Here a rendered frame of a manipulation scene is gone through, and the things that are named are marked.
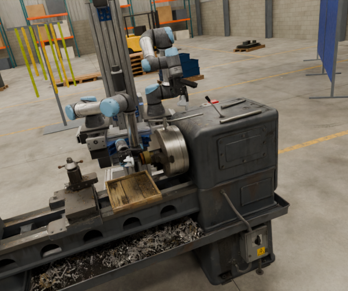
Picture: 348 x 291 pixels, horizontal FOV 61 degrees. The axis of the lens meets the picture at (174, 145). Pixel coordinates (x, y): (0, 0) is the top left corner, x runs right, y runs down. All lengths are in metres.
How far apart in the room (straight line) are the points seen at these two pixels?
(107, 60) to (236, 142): 1.22
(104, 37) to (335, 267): 2.45
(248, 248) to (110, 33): 1.87
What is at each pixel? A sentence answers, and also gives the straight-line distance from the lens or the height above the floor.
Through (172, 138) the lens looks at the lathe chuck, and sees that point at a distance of 1.74.
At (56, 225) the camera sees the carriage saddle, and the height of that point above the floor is 0.90.
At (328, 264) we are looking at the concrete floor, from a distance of 2.67.
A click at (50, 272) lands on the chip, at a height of 0.55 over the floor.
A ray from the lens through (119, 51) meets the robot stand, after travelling 2.43.
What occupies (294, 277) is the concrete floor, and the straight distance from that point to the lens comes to 2.52.
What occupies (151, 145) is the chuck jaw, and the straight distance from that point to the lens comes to 1.85.
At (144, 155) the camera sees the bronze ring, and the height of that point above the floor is 1.11.
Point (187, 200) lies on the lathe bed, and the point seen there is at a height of 0.78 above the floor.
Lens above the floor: 1.87
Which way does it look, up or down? 24 degrees down
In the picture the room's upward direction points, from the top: 8 degrees counter-clockwise
